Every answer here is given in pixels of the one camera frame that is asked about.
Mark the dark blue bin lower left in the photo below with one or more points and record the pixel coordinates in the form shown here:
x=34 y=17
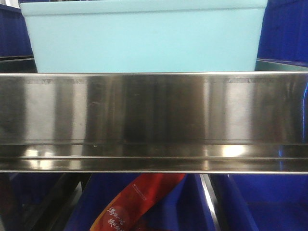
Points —
x=31 y=188

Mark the light blue plastic bin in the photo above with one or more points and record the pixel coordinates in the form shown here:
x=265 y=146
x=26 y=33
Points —
x=134 y=36

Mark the metal shelf divider lower left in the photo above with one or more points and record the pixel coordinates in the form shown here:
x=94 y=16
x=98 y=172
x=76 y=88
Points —
x=54 y=208

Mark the metal shelf divider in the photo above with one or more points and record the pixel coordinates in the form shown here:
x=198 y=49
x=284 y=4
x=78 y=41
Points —
x=213 y=204
x=54 y=208

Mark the dark blue bin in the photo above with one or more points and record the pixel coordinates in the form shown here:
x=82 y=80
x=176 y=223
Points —
x=284 y=34
x=14 y=39
x=183 y=209
x=31 y=188
x=264 y=202

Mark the dark blue bin upper right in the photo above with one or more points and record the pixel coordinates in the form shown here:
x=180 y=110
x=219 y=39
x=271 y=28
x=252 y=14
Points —
x=284 y=34

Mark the red printed snack bag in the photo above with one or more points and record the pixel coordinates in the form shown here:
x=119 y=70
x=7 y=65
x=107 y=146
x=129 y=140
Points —
x=124 y=211

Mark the dark blue bin lower middle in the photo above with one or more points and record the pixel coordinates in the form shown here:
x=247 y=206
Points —
x=183 y=209

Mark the metal shelf divider lower right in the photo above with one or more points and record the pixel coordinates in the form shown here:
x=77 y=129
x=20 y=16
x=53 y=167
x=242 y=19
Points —
x=213 y=204

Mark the dark blue bin upper left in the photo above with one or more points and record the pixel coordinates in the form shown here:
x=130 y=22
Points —
x=14 y=39

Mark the stainless steel shelf rail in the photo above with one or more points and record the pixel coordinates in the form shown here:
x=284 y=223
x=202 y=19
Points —
x=213 y=122

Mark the dark blue bin lower right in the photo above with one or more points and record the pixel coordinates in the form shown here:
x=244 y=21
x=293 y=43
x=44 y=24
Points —
x=264 y=202

